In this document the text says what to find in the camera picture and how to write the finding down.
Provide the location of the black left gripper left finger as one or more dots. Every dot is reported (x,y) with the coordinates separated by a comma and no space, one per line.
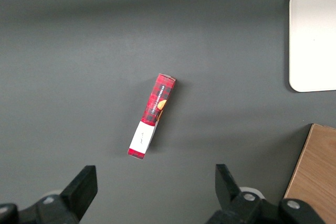
(76,195)

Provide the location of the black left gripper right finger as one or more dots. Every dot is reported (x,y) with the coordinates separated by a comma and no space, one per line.
(228,195)

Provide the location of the oak wooden drawer cabinet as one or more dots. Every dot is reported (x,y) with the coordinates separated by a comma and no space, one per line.
(317,169)

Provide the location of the red tartan shortbread box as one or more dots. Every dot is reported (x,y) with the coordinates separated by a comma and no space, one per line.
(157,98)

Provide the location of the beige plastic tray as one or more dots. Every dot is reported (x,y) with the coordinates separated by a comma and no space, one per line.
(315,37)

